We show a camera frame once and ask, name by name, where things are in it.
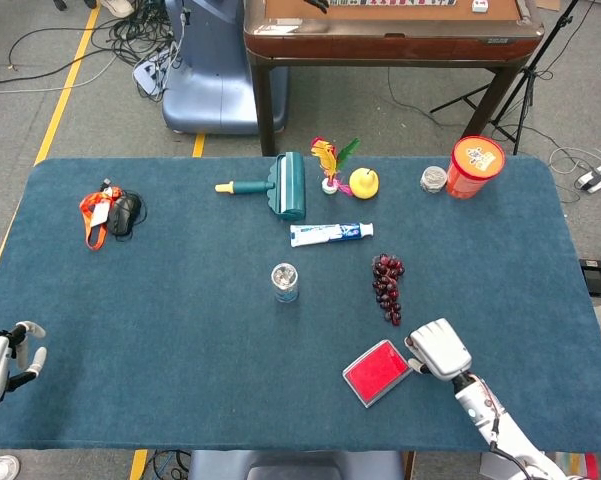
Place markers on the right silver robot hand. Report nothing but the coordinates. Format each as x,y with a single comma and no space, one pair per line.
442,350

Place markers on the red rectangular box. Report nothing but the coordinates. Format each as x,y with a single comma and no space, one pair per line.
377,372

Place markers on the grey blue own robot base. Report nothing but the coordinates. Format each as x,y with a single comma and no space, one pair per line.
295,466

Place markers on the cardboard box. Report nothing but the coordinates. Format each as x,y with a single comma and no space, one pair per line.
549,4

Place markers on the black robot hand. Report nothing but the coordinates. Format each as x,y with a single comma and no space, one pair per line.
319,4

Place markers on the purple plastic grape bunch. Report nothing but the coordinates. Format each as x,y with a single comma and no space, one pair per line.
387,287

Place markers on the white sneaker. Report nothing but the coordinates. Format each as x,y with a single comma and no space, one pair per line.
0,469

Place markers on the white blue toothpaste tube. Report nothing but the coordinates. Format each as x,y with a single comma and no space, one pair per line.
325,234

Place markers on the clear plastic jar blue label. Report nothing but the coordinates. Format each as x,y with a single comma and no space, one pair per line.
285,285

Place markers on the small clear jar of clips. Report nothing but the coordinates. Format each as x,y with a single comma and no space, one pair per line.
433,180

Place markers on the orange red snack tub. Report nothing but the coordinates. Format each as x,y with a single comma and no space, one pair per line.
472,172

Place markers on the yellow plastic pear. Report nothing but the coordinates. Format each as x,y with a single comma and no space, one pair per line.
364,185

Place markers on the blue felt table cloth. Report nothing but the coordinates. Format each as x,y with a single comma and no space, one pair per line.
180,310

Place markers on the black computer mouse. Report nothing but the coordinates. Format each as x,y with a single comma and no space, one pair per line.
122,215

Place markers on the colourful feather shuttlecock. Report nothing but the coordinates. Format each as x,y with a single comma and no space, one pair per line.
330,162

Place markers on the green lint roller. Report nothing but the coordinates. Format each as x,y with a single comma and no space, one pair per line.
289,187

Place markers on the white power strip with plugs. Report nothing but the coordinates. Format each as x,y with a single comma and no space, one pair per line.
597,177

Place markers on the black tripod stand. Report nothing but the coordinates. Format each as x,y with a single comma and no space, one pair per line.
527,80

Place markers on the brown mahjong table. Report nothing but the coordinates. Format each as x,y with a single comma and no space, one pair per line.
390,45

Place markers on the single white mahjong tile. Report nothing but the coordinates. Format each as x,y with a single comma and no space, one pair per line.
480,5

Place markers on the face-up mahjong tile row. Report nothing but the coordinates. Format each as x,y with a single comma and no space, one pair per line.
390,2

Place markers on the white power strip by pedestal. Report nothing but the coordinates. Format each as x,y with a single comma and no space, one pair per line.
150,72

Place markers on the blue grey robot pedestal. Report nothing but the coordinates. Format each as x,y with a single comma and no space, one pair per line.
205,80

